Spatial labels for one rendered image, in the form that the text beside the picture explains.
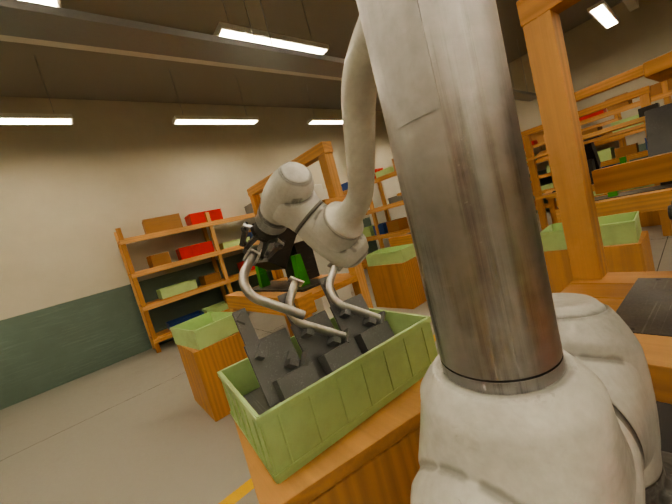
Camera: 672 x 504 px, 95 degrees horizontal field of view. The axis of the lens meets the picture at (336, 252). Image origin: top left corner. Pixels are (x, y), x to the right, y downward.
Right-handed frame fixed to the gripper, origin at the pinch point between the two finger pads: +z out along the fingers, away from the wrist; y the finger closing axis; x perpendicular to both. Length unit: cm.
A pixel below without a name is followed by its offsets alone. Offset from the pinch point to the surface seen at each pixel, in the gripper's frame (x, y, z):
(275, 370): 27.3, -22.6, 12.9
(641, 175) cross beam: -54, -103, -67
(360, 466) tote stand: 47, -44, -11
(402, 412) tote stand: 32, -54, -12
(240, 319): 16.9, -5.7, 11.3
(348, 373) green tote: 27.2, -36.2, -11.6
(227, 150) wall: -481, 143, 456
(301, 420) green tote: 41, -28, -9
